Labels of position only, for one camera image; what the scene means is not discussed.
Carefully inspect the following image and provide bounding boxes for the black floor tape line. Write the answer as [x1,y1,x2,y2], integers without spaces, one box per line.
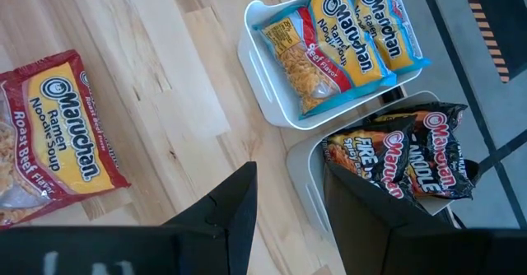
[477,130,527,175]
[416,0,527,231]

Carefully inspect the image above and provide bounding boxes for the black Maruchan fire noodle packet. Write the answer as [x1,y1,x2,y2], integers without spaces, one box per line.
[320,116,417,202]
[372,101,481,202]

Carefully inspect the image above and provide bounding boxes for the Maruchan ramen noodle packets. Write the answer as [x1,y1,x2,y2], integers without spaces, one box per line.
[0,49,132,231]

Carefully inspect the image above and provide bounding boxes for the blue Maruchan beef ramen packet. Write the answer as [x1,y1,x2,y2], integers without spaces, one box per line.
[352,0,432,75]
[251,0,399,120]

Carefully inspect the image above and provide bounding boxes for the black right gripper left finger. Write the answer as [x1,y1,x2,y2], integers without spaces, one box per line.
[162,161,259,275]

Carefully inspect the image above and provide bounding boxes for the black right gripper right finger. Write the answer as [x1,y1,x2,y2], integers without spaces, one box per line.
[323,162,450,275]

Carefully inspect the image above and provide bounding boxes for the white plastic bin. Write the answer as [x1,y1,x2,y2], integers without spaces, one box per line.
[286,90,481,243]
[237,0,425,131]

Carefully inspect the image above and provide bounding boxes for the yellow black hazard tape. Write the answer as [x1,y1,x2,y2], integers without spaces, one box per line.
[459,0,511,85]

